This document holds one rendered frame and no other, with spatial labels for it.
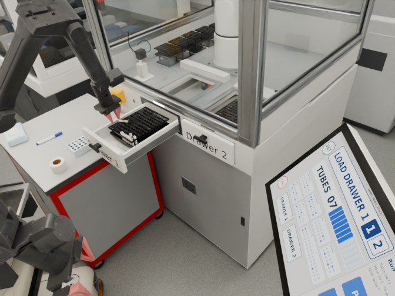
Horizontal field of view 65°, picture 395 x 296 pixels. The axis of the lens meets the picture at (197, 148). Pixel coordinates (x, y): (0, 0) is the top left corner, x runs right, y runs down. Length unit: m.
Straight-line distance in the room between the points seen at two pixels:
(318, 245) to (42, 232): 0.60
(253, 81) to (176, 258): 1.29
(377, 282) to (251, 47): 0.68
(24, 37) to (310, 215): 0.81
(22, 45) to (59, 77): 1.25
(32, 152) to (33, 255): 1.05
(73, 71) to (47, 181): 0.85
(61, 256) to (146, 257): 1.29
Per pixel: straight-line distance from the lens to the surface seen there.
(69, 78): 2.15
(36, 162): 1.68
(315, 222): 0.82
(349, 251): 0.75
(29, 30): 0.85
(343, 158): 0.86
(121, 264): 2.06
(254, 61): 1.00
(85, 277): 1.76
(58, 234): 0.69
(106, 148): 1.34
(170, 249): 2.04
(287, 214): 0.90
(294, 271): 0.82
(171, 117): 1.50
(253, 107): 1.08
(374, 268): 0.71
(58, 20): 0.85
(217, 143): 1.28
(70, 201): 1.61
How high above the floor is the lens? 1.71
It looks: 40 degrees down
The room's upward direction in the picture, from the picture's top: 6 degrees counter-clockwise
